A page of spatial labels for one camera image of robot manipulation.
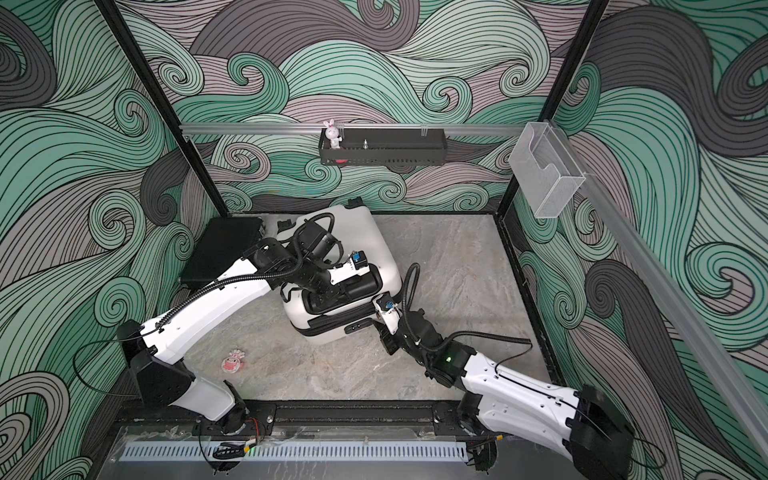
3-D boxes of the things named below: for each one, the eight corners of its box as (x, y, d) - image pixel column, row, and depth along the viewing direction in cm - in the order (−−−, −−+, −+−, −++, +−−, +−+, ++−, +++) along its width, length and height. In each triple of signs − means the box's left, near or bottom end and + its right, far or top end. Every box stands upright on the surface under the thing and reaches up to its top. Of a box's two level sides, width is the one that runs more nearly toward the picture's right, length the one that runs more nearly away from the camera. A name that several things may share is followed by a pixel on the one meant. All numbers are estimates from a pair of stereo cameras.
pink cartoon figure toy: (225, 373, 82) (220, 369, 80) (231, 353, 86) (227, 349, 83) (241, 373, 82) (236, 369, 80) (246, 353, 86) (242, 349, 83)
